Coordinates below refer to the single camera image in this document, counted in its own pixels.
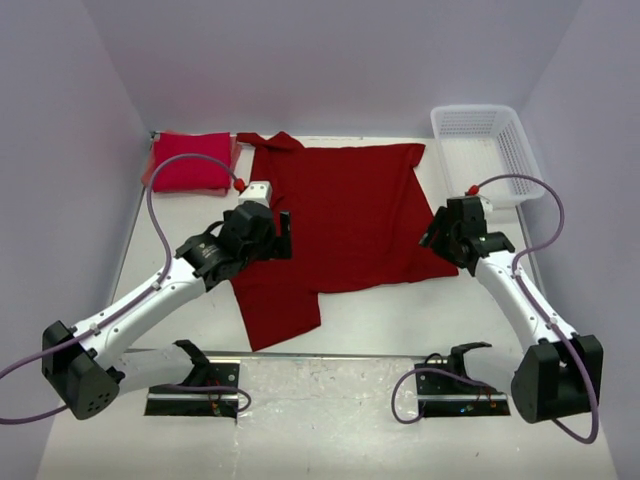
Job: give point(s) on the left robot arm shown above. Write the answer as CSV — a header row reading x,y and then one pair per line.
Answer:
x,y
90,365

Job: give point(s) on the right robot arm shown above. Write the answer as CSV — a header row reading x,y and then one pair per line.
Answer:
x,y
558,371

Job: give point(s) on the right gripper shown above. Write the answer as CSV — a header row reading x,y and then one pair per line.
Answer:
x,y
438,247

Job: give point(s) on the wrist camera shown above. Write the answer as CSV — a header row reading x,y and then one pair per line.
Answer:
x,y
255,191
474,190

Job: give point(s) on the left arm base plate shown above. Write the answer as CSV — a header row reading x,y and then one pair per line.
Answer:
x,y
218,381

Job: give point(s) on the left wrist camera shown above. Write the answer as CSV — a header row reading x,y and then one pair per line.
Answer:
x,y
255,191

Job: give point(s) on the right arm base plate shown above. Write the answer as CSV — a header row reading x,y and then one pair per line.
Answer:
x,y
437,384

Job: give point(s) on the folded bright red shirt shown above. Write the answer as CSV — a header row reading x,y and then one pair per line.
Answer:
x,y
192,160

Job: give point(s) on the white plastic basket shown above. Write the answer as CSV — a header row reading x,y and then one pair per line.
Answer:
x,y
478,142

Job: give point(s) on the folded light red shirt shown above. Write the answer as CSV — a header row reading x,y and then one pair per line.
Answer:
x,y
235,150

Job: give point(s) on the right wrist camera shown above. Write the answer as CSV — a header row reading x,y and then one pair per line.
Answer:
x,y
474,190

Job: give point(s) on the dark red t shirt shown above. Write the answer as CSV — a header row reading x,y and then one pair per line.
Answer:
x,y
357,217

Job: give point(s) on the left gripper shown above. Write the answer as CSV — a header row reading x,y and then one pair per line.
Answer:
x,y
277,246

